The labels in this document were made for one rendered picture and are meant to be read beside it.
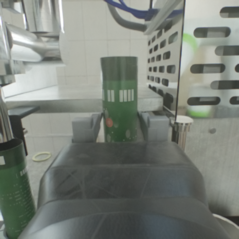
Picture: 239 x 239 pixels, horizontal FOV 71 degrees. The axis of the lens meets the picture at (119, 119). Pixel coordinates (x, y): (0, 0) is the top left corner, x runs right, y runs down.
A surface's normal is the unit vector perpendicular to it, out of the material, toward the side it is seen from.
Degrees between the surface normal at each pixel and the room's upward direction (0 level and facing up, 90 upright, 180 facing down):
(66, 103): 90
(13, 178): 90
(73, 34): 90
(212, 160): 90
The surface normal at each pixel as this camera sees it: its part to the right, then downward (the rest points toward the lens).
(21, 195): 0.81, 0.15
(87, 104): 0.00, 0.29
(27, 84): 1.00, -0.02
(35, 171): -0.02, -0.96
